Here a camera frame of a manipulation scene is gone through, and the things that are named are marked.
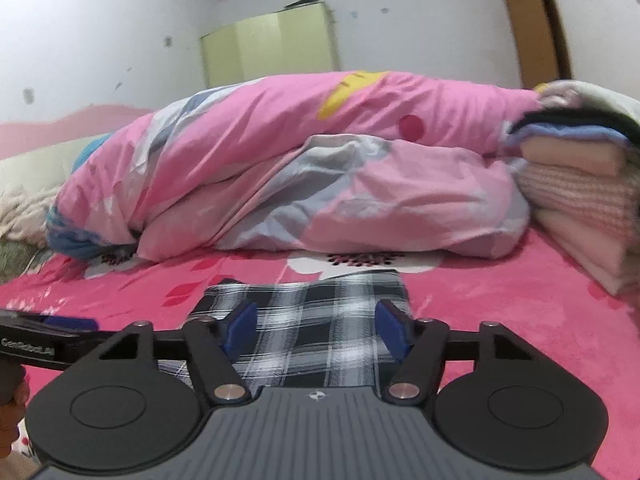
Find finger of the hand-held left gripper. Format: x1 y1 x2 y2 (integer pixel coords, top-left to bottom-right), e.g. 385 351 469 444
40 315 99 334

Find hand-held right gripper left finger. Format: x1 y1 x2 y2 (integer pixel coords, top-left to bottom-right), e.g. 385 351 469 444
97 301 258 405

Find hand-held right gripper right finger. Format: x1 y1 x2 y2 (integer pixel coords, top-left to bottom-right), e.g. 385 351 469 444
375 300 534 406

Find black white plaid pants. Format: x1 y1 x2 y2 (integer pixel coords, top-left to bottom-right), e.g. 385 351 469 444
187 269 414 393

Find green speckled blanket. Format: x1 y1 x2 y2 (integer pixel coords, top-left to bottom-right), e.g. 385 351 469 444
0 240 53 285

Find pink floral bed sheet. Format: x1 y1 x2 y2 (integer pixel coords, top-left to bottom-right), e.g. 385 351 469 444
0 227 640 480

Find white fluffy blanket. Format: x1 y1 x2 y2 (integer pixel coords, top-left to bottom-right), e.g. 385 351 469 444
0 182 63 250

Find pink floral quilt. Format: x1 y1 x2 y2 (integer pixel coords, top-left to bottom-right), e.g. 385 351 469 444
45 70 547 263

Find pink white headboard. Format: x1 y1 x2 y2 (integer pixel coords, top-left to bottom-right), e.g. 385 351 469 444
0 104 156 188

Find light pink folded cloth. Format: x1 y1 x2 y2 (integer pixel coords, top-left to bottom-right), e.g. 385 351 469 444
531 207 640 297

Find pink checked cloth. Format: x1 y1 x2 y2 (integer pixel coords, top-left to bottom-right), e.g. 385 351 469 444
516 162 640 243

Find peach folded cloth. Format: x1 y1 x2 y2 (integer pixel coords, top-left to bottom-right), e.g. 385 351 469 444
519 137 632 177

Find dark blue object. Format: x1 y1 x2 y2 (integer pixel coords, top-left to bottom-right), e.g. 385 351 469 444
504 121 637 150

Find pale yellow wardrobe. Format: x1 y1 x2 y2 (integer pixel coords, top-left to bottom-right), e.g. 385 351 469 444
200 2 342 90

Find black folded cloth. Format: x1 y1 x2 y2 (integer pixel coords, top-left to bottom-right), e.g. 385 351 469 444
514 106 640 142

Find white folded cloth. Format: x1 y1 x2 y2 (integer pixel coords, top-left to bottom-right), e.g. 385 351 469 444
536 79 640 128

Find brown wooden door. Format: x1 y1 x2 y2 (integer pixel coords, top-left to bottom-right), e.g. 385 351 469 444
496 0 574 92

